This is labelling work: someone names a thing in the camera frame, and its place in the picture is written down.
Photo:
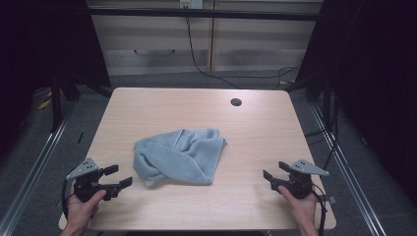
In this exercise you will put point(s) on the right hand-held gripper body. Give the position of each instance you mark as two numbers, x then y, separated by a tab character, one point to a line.
300	183

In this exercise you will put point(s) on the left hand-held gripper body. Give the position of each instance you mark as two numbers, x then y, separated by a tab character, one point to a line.
86	183

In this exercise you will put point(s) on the light blue towel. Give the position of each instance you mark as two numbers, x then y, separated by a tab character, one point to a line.
178	157

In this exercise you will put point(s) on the person's right hand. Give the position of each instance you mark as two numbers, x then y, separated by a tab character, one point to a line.
303	209

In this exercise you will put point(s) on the person's left hand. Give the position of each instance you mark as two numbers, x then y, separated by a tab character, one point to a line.
80	211

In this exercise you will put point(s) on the small black floor item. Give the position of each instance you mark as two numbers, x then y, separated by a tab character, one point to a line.
80	137

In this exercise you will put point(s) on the black metal stand leg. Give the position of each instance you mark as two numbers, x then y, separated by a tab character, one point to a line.
56	105

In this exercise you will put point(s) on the yellow floor item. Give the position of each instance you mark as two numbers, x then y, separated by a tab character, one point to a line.
45	103

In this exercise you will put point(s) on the dark curtain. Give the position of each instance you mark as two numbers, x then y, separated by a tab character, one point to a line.
39	49
377	82

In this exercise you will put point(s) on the metal floor rail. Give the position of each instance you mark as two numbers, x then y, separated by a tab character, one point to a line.
29	177
350	173

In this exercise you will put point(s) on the black horizontal frame bar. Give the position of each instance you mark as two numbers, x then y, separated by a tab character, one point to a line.
203	13

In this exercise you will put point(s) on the white wall socket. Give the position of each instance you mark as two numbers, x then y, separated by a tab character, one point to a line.
191	4

